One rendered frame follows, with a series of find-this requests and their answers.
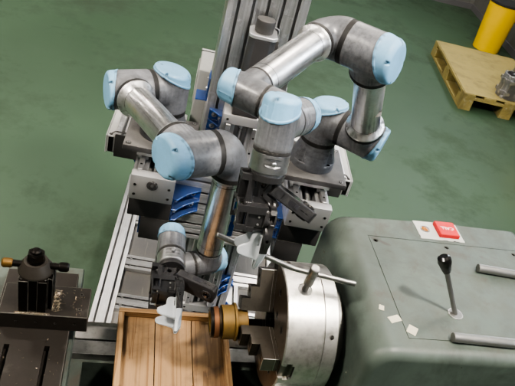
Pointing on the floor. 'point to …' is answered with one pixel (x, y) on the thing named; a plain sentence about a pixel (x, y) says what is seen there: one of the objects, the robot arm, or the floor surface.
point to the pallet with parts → (477, 77)
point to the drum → (495, 26)
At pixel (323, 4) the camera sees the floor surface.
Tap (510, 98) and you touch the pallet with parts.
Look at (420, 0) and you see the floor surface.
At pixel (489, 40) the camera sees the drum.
